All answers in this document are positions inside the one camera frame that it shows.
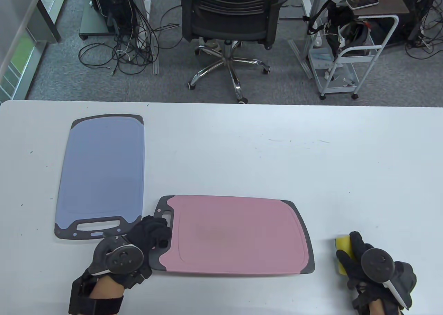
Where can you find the black computer rack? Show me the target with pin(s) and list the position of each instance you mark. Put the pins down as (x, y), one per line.
(117, 3)

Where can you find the white smartphone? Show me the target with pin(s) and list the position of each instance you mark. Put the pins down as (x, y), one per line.
(361, 1)

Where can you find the person's right hand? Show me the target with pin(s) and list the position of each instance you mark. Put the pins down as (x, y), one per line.
(356, 252)

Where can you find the grey left hand controller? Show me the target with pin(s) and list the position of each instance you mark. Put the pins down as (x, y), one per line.
(124, 258)

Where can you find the grey right hand controller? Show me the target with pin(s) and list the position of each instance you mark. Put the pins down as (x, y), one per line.
(377, 263)

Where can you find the grey stand base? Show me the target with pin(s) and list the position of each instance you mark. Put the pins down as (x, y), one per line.
(91, 22)

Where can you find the blue cutting board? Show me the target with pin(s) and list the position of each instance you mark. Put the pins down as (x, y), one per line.
(100, 169)

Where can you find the pale blue packet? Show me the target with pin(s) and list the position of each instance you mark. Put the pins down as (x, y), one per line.
(320, 57)

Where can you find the white utility cart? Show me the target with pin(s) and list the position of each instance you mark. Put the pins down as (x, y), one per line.
(360, 51)

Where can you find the grey hand controller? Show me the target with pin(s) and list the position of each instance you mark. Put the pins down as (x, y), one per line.
(377, 263)
(124, 258)

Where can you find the person's right forearm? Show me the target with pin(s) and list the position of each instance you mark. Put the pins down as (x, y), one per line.
(377, 309)

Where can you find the black bag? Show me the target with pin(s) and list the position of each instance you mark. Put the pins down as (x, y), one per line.
(341, 21)

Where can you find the person's left hand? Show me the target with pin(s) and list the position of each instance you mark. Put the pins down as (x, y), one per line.
(148, 230)

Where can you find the yellow sponge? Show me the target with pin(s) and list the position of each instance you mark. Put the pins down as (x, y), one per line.
(343, 242)

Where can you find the grey window frame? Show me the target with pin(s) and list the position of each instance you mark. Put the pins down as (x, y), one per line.
(20, 83)

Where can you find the grey floor plate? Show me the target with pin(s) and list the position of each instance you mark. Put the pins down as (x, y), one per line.
(290, 13)

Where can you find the person's left forearm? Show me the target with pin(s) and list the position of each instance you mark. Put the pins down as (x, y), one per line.
(105, 289)

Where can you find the black office chair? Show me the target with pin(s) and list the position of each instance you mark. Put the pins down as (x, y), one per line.
(228, 21)

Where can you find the pink cutting board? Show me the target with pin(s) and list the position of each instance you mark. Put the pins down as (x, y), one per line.
(235, 235)

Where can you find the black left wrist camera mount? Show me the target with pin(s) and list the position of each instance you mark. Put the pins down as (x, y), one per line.
(81, 294)

